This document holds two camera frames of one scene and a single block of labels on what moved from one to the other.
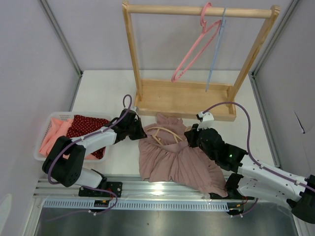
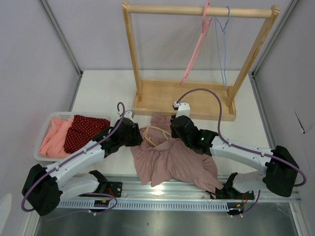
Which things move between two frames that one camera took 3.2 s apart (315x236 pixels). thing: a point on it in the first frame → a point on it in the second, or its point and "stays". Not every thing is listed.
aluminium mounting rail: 134,187 stays
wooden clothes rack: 178,98 stays
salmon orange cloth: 58,127 stays
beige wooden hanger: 173,132 → 146,128
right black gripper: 191,134 → 173,133
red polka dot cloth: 81,125 stays
